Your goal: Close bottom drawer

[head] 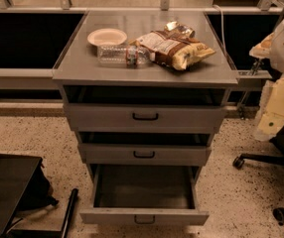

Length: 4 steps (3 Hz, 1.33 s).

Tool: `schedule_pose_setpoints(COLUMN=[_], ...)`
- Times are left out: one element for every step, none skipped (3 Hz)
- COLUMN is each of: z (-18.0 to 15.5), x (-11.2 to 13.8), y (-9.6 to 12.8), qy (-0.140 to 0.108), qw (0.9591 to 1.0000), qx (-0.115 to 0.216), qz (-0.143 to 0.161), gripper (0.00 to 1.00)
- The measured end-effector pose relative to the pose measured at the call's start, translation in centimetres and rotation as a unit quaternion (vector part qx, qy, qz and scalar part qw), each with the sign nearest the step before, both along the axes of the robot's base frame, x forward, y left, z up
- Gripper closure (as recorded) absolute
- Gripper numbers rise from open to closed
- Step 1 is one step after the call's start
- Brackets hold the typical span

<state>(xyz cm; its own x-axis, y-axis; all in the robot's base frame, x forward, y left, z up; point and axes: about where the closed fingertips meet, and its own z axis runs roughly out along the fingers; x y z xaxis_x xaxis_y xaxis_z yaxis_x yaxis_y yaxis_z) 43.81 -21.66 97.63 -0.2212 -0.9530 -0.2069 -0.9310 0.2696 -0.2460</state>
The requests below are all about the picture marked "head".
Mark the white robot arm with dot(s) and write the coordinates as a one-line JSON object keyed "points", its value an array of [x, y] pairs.
{"points": [[270, 117]]}

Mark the grey metal drawer cabinet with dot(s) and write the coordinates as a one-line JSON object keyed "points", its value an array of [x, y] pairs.
{"points": [[80, 65]]}

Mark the grey top drawer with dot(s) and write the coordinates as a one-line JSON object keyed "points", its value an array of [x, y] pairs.
{"points": [[143, 109]]}

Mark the grey drawer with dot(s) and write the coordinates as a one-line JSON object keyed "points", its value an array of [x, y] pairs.
{"points": [[144, 195], [143, 109], [144, 148]]}

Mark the grey middle drawer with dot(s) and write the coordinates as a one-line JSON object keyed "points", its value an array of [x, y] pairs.
{"points": [[144, 148]]}

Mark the grey bottom drawer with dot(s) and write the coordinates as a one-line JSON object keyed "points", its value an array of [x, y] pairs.
{"points": [[144, 195]]}

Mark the clear plastic water bottle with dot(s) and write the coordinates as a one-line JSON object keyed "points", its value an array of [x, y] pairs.
{"points": [[130, 56]]}

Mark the yellow brown chip bag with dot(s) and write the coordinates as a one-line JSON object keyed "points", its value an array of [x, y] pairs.
{"points": [[175, 46]]}

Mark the white paper bowl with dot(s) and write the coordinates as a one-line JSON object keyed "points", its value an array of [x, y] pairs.
{"points": [[107, 37]]}

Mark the grey metal railing frame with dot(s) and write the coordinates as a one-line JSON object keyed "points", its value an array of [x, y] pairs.
{"points": [[33, 33]]}

